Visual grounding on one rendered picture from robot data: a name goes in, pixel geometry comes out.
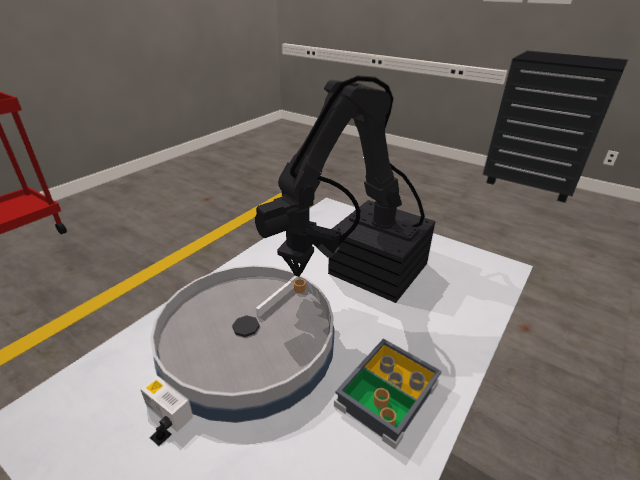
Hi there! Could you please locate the green bin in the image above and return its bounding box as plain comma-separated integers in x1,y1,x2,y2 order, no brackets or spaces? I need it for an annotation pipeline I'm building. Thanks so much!
343,368,415,428

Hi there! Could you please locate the yellow bin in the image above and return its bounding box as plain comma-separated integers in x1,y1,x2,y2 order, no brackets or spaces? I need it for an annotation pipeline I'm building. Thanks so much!
365,345,434,399

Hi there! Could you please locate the grey metal bushing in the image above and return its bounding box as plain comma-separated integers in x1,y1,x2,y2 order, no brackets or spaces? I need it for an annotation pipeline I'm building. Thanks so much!
380,356,395,374
409,372,425,391
388,372,403,388

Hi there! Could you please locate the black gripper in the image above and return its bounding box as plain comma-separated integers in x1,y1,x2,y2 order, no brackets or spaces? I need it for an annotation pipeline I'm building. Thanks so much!
277,227,314,277

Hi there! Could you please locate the dark grey divided bin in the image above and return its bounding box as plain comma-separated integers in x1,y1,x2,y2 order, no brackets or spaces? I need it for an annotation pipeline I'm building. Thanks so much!
335,339,442,442

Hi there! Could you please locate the bronze bushing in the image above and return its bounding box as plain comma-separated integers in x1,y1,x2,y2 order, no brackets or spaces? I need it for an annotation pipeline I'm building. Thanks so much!
294,279,306,293
373,388,390,409
380,408,396,426

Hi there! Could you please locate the grey round turntable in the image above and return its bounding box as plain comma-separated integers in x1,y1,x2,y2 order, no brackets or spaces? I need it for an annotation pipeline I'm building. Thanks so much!
141,265,335,446

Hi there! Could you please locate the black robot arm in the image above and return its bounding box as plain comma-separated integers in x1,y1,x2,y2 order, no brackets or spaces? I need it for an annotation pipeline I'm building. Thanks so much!
255,80,420,258

